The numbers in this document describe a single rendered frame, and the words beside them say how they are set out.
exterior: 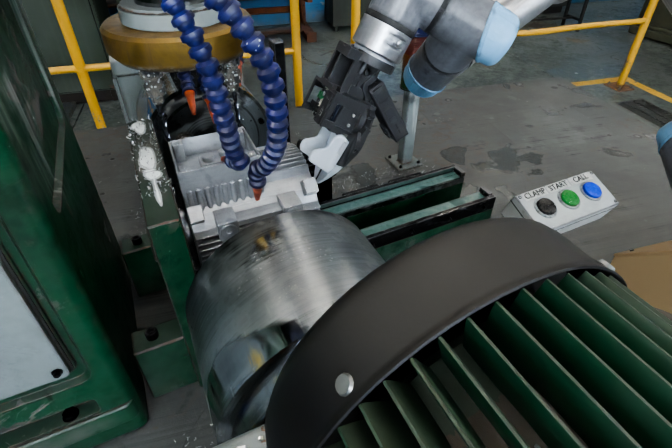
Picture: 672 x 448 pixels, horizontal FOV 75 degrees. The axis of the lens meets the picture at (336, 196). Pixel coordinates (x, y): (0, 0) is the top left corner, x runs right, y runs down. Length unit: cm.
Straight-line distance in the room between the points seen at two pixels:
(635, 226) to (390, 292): 113
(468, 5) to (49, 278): 58
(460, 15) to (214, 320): 47
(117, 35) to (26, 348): 36
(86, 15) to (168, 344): 329
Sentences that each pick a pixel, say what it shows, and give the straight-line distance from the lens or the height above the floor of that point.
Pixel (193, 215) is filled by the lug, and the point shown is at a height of 108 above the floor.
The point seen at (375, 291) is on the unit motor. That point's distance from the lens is 16.
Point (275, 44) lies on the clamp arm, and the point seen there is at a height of 125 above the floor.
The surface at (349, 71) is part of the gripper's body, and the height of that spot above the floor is 126.
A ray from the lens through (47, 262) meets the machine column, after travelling 54.
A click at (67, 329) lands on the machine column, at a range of 61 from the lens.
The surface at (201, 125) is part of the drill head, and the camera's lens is 90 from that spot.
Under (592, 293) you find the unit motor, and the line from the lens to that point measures 18.
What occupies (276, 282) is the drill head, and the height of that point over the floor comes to 116.
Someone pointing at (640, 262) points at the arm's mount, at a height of 88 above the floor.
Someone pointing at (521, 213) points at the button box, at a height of 106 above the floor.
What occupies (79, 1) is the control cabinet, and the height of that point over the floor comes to 76.
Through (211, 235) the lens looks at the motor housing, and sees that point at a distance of 67.
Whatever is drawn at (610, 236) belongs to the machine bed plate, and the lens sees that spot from 120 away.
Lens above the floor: 148
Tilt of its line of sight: 36 degrees down
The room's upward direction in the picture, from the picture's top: straight up
